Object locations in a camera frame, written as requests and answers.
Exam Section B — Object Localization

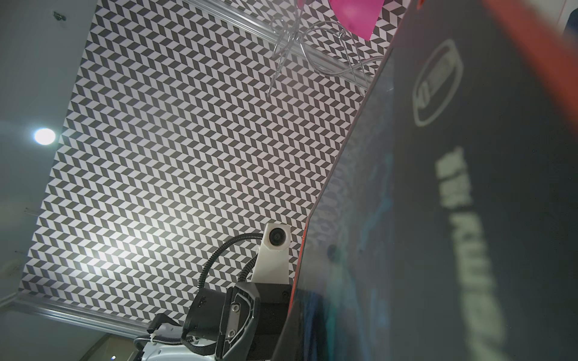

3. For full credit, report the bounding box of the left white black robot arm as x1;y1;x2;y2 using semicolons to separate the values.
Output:
133;282;292;360

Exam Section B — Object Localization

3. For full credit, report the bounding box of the chrome wire jewelry stand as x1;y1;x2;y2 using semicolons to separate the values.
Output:
266;1;382;99

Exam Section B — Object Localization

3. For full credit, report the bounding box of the aluminium corner post left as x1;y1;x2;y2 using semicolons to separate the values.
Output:
188;0;373;89

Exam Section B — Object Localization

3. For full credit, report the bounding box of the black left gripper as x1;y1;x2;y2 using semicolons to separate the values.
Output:
182;282;292;360

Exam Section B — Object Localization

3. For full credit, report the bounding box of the round ceiling light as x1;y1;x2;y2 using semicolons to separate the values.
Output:
33;128;57;146

